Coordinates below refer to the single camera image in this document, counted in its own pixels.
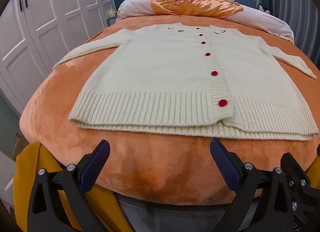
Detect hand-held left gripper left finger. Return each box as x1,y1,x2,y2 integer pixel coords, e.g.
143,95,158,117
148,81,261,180
29,140,111,232

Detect orange floral satin pillow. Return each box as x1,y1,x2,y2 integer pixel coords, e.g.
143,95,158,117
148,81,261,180
149,0,244,19

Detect grey curtain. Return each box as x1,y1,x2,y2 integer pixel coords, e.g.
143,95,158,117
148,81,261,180
270,0,320,67

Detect orange plush blanket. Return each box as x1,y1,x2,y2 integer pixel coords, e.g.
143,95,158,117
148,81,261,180
19,14,320,206

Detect grey bed base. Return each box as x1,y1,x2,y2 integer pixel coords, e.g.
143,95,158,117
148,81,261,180
116,192,258,232

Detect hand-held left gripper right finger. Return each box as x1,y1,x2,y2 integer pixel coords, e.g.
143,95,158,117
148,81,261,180
209,137,293,232

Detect white panelled wardrobe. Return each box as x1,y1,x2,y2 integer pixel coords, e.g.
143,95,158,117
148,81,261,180
0,0,112,115

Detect cream knit cardigan red buttons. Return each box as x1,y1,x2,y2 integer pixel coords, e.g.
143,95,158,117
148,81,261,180
52,22,319,143

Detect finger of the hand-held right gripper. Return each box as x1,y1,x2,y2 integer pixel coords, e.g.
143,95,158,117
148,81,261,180
280,152,320,232

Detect white duvet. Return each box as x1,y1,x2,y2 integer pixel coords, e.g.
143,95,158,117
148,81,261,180
117,0,295,43

